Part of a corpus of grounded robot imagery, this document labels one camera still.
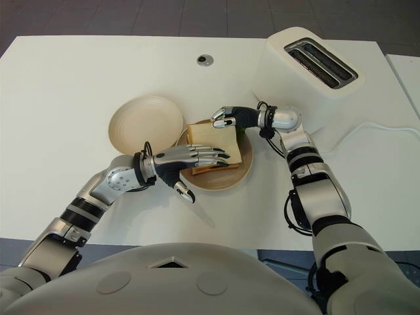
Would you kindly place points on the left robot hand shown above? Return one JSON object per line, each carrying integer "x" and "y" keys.
{"x": 177, "y": 158}

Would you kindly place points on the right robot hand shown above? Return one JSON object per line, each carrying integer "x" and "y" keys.
{"x": 244, "y": 116}

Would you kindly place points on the bread slice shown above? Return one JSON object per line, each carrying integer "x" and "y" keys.
{"x": 203, "y": 170}
{"x": 210, "y": 136}

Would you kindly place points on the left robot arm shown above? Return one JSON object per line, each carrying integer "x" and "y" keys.
{"x": 82, "y": 205}

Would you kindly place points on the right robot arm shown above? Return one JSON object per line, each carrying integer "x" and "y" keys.
{"x": 328, "y": 197}

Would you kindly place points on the tan plate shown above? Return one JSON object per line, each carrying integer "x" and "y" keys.
{"x": 220, "y": 180}

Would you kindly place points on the cream plate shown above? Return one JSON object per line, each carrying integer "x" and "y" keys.
{"x": 144, "y": 121}

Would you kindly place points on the cream toaster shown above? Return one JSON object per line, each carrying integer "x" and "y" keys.
{"x": 288, "y": 85}

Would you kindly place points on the robot body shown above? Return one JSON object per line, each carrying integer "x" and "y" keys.
{"x": 164, "y": 288}

